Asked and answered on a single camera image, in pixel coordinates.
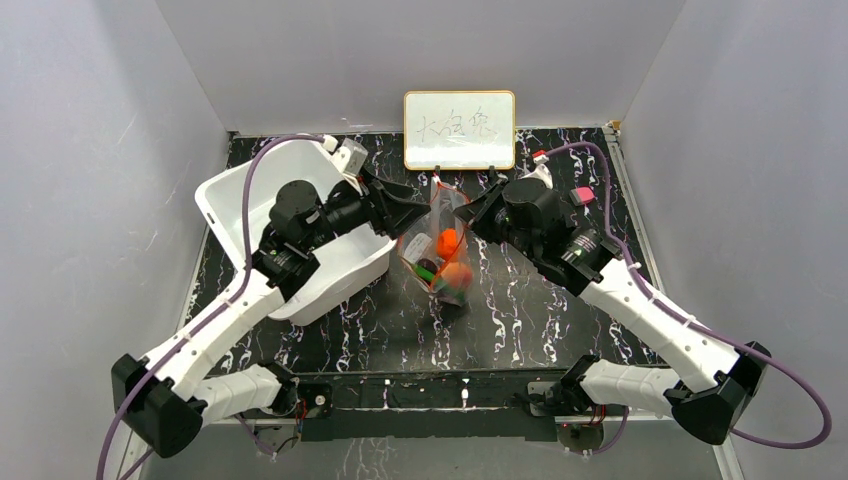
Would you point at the orange toy fruit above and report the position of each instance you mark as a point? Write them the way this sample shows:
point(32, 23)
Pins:
point(457, 275)

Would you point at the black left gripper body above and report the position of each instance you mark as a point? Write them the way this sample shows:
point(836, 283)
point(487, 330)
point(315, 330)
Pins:
point(348, 213)

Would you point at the clear zip top bag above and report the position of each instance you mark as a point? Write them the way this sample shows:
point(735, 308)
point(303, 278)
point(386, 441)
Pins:
point(434, 249)

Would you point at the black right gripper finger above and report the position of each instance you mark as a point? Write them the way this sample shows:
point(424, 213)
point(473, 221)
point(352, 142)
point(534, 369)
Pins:
point(491, 195)
point(481, 219)

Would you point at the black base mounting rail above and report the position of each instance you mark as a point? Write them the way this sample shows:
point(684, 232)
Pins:
point(430, 404)

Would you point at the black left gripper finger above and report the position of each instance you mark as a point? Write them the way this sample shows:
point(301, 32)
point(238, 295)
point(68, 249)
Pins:
point(376, 189)
point(394, 219)

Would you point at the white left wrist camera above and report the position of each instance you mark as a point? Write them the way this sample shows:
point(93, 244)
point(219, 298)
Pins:
point(349, 157)

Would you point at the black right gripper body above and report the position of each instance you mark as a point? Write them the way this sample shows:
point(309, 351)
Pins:
point(488, 213)

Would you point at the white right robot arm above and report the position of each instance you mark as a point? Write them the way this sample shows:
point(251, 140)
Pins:
point(705, 385)

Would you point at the small whiteboard with writing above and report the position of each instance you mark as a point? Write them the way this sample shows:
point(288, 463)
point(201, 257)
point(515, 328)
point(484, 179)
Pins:
point(459, 130)

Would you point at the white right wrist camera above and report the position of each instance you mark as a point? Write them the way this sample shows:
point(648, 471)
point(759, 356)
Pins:
point(540, 171)

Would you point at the pink whiteboard eraser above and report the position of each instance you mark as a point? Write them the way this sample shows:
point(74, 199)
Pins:
point(582, 196)

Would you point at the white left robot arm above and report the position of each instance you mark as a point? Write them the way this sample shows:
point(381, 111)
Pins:
point(315, 252)

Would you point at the orange toy tangerine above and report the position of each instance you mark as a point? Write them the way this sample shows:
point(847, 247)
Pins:
point(447, 244)

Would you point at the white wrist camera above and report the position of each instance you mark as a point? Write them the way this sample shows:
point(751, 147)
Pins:
point(349, 157)
point(540, 171)

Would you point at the white plastic bin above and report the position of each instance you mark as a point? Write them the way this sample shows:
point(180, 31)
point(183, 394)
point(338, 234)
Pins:
point(265, 179)

